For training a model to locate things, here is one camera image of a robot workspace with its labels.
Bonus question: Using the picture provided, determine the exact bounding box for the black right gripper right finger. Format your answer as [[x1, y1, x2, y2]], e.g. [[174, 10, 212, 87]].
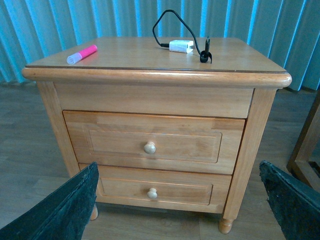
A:
[[259, 160, 320, 240]]

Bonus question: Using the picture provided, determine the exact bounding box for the teal curtain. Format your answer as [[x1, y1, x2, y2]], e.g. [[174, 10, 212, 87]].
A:
[[0, 0, 320, 91]]

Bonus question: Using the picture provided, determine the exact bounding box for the wooden nightstand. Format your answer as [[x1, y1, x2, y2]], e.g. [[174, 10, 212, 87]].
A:
[[22, 37, 292, 234]]

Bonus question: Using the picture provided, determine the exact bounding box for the white charger adapter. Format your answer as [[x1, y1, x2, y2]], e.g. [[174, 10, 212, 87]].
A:
[[169, 39, 195, 54]]

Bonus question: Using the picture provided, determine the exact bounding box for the pink marker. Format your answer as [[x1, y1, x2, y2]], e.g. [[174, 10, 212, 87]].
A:
[[66, 44, 98, 65]]

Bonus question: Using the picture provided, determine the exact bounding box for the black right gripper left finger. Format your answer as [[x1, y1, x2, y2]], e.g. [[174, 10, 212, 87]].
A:
[[0, 162, 99, 240]]

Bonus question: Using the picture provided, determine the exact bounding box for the dark wooden furniture frame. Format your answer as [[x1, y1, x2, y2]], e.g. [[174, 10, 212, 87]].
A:
[[286, 92, 320, 192]]

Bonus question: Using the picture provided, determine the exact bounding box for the wooden drawer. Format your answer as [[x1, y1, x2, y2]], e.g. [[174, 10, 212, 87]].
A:
[[78, 163, 232, 214], [63, 110, 245, 175]]

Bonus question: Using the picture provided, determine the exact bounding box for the black charger cable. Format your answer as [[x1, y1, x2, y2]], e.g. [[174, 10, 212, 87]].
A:
[[152, 9, 213, 64]]

